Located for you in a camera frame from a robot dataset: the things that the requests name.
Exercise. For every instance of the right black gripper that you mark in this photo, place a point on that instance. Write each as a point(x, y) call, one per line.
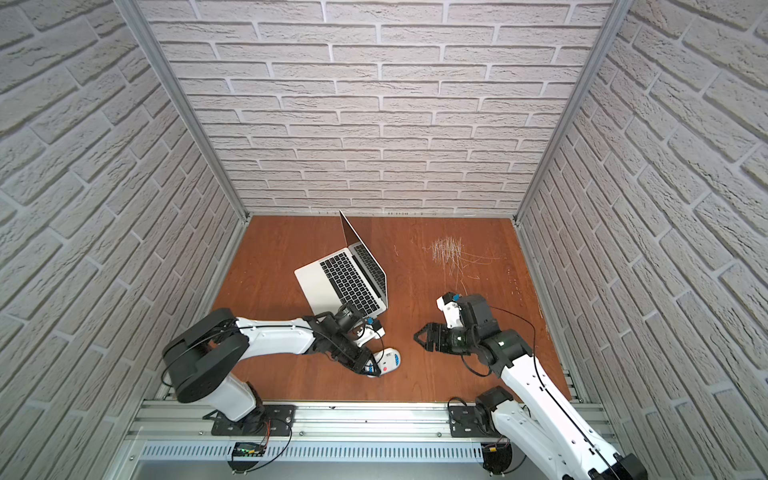
point(441, 339)

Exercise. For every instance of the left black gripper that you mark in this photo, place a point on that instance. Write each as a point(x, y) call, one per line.
point(358, 358)

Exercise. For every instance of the white wireless mouse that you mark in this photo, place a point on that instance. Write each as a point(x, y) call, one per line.
point(386, 361)

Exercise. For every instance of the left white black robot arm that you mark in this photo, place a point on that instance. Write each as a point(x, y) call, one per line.
point(199, 363)

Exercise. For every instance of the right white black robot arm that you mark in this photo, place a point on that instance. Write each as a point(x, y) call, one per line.
point(527, 409)

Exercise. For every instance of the silver open laptop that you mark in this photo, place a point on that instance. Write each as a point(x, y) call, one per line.
point(351, 275)

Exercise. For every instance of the right black controller board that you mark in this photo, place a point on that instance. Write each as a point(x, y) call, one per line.
point(497, 457)

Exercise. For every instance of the left green controller board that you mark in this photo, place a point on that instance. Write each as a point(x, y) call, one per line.
point(248, 450)

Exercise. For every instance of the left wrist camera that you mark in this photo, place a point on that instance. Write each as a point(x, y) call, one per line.
point(365, 332)

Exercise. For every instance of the aluminium front rail frame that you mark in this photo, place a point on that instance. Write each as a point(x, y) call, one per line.
point(327, 440)

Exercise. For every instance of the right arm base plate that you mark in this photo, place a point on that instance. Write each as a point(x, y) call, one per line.
point(469, 421)

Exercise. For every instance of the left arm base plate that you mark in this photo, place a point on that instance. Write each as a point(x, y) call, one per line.
point(276, 419)

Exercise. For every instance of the right aluminium corner post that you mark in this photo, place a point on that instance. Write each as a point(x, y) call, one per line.
point(607, 34)

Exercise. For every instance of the aluminium corner post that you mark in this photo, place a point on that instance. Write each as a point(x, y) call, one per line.
point(141, 30)
point(607, 34)

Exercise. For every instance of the left aluminium corner post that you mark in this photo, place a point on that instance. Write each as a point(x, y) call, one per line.
point(141, 30)

